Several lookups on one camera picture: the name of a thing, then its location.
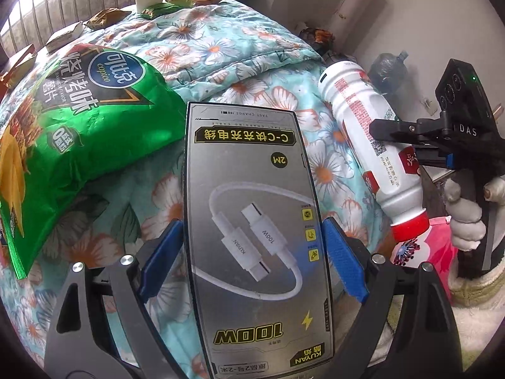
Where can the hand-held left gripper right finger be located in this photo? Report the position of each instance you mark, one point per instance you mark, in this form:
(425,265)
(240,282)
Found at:
(347,260)

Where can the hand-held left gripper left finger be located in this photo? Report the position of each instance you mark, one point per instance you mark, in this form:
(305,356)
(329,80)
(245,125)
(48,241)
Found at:
(161,260)

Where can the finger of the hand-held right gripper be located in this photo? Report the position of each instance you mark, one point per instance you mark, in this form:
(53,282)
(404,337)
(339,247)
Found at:
(438,158)
(406,130)

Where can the white bottle with red cap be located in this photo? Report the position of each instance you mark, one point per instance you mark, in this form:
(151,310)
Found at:
(355,106)

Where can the person's right hand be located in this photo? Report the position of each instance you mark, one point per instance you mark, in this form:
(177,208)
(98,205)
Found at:
(465,213)

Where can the empty blue water jug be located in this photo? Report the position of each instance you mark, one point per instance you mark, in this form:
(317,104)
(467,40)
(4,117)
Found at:
(388,71)

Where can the pink floral cloth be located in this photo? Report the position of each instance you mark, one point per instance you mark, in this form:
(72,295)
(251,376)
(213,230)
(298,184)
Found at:
(430,248)

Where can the orange snack bag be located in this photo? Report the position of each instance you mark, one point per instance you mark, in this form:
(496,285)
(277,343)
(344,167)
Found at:
(317,39)

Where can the white patterned tall box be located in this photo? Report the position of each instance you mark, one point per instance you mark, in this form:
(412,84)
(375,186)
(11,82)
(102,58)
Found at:
(357,2)

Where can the white fluffy garment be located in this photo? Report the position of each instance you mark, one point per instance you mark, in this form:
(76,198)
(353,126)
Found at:
(481,316)

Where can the green potato chips bag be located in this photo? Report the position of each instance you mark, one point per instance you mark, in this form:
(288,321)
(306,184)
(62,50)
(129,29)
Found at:
(79,126)

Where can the floral teal blanket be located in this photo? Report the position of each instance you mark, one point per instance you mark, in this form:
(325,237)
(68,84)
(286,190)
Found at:
(252,63)

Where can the beige snack packet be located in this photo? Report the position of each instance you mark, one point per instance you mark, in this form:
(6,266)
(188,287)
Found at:
(65,35)

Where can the orange and yellow snack packet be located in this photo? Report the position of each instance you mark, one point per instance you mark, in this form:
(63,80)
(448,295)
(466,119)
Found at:
(195,0)

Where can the brown snack packet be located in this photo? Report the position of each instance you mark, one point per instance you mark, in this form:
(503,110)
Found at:
(106,17)

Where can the green snack packet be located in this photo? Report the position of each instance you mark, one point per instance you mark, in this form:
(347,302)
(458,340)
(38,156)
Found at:
(159,10)

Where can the metal balcony railing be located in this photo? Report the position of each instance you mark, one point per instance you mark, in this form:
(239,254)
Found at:
(51,4)

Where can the wall socket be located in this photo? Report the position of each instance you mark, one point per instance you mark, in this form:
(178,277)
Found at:
(428,102)

